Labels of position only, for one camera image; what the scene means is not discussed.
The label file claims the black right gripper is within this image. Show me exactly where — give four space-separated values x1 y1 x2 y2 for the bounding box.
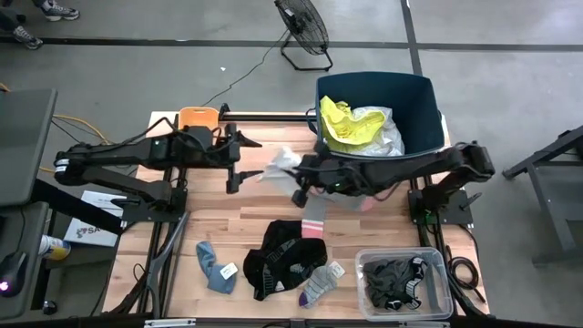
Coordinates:
282 154 354 210

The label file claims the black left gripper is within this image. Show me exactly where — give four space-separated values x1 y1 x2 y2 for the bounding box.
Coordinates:
202 122 265 195

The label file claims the plain white cloth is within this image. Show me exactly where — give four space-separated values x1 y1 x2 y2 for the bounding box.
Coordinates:
258 145 302 198

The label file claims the grey sock with pink stripes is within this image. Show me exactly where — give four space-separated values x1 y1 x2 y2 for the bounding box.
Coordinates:
300 184 375 241

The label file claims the yellow cloth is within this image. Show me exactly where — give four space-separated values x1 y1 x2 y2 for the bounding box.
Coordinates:
319 95 387 154

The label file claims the black underwear with tag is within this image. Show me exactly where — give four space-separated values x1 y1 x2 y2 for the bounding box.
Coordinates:
242 220 329 302

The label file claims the white leaf print cloth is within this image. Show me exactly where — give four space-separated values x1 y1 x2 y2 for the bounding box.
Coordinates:
350 106 406 158

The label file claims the grey sock with purple toe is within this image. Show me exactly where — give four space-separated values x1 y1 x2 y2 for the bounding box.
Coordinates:
298 261 346 309

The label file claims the blue sock with white tag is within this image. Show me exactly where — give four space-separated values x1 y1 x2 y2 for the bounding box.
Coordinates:
196 241 239 294

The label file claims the dark grey underwear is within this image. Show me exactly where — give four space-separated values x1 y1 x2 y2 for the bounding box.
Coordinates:
363 256 429 311

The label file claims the orange plastic basket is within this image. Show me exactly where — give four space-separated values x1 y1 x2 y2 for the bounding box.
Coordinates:
178 106 220 133

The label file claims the dark blue plastic bin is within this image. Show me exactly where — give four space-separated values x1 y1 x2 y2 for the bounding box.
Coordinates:
305 71 446 161

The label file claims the black floor fan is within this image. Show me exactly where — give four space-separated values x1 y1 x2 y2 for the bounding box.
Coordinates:
273 0 334 73

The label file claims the white printed paper sheet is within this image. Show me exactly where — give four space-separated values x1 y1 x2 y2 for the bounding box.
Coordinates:
63 190 127 249

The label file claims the clear plastic container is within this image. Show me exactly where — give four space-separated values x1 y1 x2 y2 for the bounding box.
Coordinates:
353 247 455 323

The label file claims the white yellow can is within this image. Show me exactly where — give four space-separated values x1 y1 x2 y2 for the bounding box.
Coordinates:
38 234 72 261

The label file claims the dark grey monitor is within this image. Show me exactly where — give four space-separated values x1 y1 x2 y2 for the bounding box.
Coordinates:
0 88 58 209

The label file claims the dark grey side desk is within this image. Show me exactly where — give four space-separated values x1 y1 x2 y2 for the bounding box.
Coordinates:
0 202 51 320

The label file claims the person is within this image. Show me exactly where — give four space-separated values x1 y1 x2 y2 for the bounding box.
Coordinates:
0 0 81 50

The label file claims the dark grey metal stand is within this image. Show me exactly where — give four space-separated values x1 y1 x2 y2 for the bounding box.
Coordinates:
503 125 583 265

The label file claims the black computer mouse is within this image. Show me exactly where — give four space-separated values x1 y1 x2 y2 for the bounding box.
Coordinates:
0 251 28 298

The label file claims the black metal table frame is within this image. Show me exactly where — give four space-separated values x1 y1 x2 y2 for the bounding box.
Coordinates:
102 103 491 320

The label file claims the black fan power cable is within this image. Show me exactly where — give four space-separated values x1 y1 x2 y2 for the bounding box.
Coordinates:
199 29 291 108

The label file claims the yellow extension cord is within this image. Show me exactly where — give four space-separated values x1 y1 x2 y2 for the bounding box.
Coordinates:
38 113 110 175

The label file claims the dark red coiled cable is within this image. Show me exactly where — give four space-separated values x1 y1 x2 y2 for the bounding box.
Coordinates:
445 244 487 305

